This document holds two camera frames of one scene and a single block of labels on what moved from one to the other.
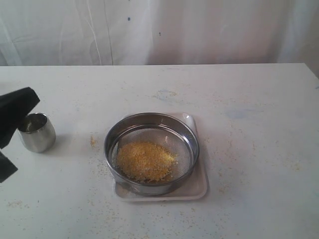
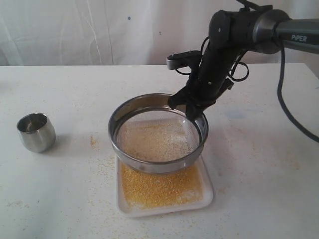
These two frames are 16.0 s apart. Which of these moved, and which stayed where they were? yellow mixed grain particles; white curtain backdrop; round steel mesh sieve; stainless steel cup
Moved: yellow mixed grain particles; round steel mesh sieve
Stayed: white curtain backdrop; stainless steel cup
